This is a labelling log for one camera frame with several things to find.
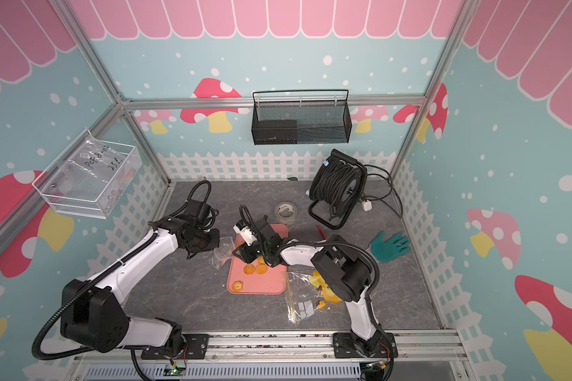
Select round cookie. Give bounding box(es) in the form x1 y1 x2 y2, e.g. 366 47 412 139
232 281 243 293

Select clear resealable bag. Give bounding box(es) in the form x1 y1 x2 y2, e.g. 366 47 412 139
210 237 235 270

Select red kitchen tongs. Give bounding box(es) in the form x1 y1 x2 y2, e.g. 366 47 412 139
316 225 327 240

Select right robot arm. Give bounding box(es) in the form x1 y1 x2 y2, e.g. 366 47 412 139
233 217 398 360

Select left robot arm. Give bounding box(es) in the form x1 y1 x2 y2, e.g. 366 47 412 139
31 200 220 360

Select yellow plush toy bag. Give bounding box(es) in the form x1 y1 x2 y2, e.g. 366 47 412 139
284 270 346 325

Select clear tape roll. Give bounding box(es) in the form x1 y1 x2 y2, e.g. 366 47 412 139
274 202 298 225

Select pink tray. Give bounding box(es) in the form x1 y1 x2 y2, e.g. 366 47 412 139
227 235 287 295

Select black box in basket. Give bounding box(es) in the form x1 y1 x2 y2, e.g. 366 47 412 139
252 120 298 145

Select white power plug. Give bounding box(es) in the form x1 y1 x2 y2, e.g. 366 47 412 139
362 200 373 212

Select green rubber glove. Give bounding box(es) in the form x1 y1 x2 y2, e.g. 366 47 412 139
370 231 411 262

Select black cable reel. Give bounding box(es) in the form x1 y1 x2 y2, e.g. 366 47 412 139
308 149 368 230

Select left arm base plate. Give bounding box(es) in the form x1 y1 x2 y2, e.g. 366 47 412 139
141 333 210 360

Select white wire wall basket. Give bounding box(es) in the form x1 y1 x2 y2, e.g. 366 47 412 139
32 130 142 219

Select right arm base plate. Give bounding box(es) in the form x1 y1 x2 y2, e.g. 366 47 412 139
332 331 399 360

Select black mesh wall basket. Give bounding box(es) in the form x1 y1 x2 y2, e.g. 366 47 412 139
252 89 353 144

